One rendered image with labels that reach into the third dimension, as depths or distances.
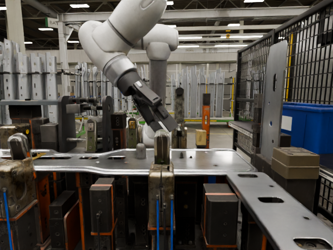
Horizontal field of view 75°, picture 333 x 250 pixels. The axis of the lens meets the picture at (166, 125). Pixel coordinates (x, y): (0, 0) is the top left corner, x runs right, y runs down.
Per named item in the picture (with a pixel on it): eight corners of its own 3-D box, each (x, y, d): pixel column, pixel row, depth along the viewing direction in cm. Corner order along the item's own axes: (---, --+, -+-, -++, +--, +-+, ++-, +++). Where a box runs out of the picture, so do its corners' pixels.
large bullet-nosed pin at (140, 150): (135, 164, 66) (135, 143, 65) (137, 160, 69) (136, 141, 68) (145, 164, 66) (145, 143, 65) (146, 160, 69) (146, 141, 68)
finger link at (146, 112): (134, 99, 64) (132, 98, 66) (148, 128, 71) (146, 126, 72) (144, 93, 66) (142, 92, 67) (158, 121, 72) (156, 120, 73)
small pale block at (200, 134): (194, 224, 83) (196, 131, 77) (194, 219, 86) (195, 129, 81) (203, 224, 83) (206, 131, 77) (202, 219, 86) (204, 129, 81)
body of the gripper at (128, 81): (137, 66, 63) (156, 90, 62) (136, 80, 71) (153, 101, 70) (115, 79, 61) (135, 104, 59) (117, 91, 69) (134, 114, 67)
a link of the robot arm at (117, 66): (128, 66, 72) (138, 79, 71) (104, 80, 69) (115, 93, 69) (128, 49, 63) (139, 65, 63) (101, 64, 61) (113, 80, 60)
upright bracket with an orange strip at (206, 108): (199, 218, 87) (202, 93, 79) (199, 217, 88) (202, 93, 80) (206, 218, 87) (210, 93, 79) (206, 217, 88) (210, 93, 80)
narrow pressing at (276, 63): (276, 165, 60) (286, 37, 55) (258, 154, 72) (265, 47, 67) (278, 165, 60) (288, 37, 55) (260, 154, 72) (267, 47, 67)
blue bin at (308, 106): (315, 154, 60) (320, 107, 58) (257, 133, 90) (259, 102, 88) (367, 152, 62) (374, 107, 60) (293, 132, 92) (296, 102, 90)
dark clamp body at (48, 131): (39, 221, 85) (29, 125, 80) (56, 204, 98) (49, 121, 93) (66, 221, 85) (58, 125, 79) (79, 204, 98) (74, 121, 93)
